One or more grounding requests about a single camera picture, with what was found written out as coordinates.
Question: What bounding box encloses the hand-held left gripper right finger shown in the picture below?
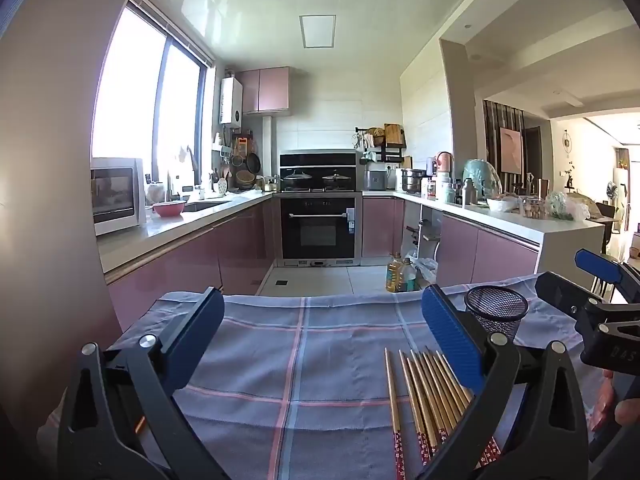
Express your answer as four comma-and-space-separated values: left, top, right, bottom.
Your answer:
421, 284, 591, 480

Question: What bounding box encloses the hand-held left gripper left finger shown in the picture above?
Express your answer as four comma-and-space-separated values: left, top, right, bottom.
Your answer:
56, 286, 226, 480

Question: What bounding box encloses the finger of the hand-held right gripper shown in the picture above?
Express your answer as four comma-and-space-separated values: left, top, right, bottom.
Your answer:
574, 248, 640, 306
535, 271, 608, 331

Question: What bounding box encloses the black mesh utensil holder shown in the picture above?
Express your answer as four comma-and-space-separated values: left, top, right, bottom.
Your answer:
464, 285, 530, 342

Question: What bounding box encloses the wooden chopsticks bundle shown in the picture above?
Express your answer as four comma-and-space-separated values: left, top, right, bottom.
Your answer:
384, 346, 502, 480

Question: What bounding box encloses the person's right hand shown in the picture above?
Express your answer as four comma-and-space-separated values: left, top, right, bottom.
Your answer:
589, 369, 640, 433

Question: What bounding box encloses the clear plastic bag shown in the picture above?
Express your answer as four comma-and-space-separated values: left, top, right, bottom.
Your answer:
545, 191, 591, 222

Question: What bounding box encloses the white plastic bag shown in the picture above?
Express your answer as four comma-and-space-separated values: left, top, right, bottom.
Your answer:
410, 257, 438, 291

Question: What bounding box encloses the pink kitchen base cabinet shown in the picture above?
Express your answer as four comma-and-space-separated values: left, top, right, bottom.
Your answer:
362, 196, 541, 288
107, 195, 273, 321

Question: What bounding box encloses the grey-blue plaid tablecloth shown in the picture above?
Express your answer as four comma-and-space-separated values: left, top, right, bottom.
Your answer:
47, 272, 608, 480

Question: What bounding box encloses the pink bowl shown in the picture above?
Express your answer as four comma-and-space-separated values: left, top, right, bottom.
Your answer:
152, 200, 187, 218

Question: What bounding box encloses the stainless steel pot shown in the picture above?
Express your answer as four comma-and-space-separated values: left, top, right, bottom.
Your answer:
401, 168, 427, 194

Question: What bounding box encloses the black integrated stove oven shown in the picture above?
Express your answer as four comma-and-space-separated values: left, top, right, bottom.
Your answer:
276, 149, 364, 267

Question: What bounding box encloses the white countertop oven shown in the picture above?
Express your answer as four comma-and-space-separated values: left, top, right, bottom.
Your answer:
90, 157, 146, 237

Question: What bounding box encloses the grey rice cooker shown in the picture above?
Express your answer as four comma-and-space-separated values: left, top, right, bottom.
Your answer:
365, 162, 390, 191

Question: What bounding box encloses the black wok with lid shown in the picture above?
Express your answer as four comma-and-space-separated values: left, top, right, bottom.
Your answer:
281, 170, 314, 192

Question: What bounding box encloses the white water heater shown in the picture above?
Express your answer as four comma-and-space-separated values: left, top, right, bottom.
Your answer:
220, 77, 244, 128

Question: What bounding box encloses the large kitchen window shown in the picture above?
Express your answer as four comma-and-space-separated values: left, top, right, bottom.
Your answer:
91, 2, 216, 186

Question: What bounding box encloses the square ceiling light panel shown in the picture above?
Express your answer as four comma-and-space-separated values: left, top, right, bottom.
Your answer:
299, 15, 337, 49

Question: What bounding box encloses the pink wall art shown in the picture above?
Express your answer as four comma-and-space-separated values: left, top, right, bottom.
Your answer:
500, 127, 523, 173

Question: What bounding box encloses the black wall rack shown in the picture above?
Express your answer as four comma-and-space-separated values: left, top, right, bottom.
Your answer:
356, 125, 407, 165

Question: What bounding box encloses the pink wall cabinet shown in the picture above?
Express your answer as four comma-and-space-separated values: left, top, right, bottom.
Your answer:
235, 66, 291, 115

